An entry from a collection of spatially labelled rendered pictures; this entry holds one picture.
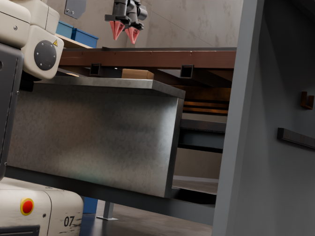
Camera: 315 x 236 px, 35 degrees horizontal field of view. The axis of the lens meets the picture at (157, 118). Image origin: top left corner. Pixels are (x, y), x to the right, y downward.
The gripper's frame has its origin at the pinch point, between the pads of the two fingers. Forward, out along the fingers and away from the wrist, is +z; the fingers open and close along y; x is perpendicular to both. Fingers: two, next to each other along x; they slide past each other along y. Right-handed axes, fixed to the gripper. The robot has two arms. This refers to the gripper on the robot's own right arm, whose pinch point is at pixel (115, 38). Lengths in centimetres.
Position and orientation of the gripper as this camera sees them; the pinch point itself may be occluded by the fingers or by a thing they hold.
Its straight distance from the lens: 218.7
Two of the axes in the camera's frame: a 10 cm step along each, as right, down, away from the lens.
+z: -1.4, 9.9, -0.4
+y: -9.4, -1.2, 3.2
